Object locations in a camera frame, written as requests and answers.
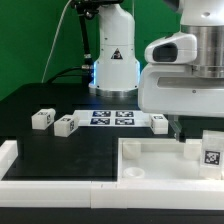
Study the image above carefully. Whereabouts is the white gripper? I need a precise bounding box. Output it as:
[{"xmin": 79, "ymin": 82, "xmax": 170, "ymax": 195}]
[{"xmin": 138, "ymin": 32, "xmax": 224, "ymax": 143}]

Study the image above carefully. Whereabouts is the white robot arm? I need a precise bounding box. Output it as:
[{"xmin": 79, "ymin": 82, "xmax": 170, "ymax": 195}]
[{"xmin": 89, "ymin": 0, "xmax": 224, "ymax": 117}]

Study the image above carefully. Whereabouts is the white base tag plate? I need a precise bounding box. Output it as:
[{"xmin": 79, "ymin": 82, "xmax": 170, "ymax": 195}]
[{"xmin": 74, "ymin": 110, "xmax": 149, "ymax": 127}]

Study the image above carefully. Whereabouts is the black cable bundle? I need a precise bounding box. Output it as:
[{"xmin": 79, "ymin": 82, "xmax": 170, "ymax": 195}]
[{"xmin": 44, "ymin": 0, "xmax": 101, "ymax": 84}]

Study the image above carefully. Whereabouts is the white cable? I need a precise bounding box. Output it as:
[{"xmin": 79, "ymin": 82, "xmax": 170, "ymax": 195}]
[{"xmin": 40, "ymin": 0, "xmax": 74, "ymax": 84}]

